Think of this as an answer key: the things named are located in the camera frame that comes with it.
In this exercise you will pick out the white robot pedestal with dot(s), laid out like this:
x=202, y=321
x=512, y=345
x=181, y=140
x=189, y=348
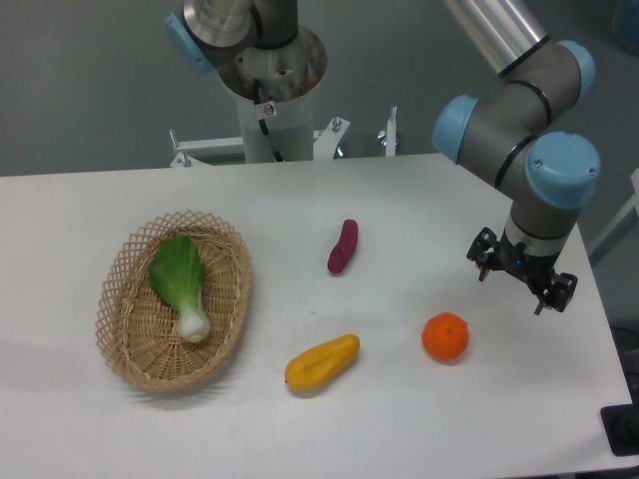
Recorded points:
x=277, y=84

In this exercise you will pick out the green bok choy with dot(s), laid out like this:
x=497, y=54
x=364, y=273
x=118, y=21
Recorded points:
x=176, y=276

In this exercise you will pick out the purple sweet potato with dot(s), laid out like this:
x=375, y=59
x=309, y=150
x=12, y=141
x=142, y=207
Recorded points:
x=345, y=247

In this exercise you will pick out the black box at table edge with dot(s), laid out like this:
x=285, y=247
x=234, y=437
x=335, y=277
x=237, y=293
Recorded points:
x=621, y=428

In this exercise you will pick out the woven wicker basket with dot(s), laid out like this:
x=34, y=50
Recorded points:
x=137, y=332

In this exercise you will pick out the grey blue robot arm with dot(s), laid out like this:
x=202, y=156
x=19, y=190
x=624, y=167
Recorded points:
x=506, y=142

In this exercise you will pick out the orange tangerine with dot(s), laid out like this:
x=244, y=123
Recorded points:
x=445, y=337

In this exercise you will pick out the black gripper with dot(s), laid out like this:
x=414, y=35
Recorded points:
x=553, y=290

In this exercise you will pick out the yellow papaya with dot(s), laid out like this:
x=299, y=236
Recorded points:
x=322, y=363

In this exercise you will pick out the white frame at right edge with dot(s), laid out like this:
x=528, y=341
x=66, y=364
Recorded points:
x=618, y=227

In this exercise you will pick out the blue object top right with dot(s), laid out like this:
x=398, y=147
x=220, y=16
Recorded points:
x=625, y=25

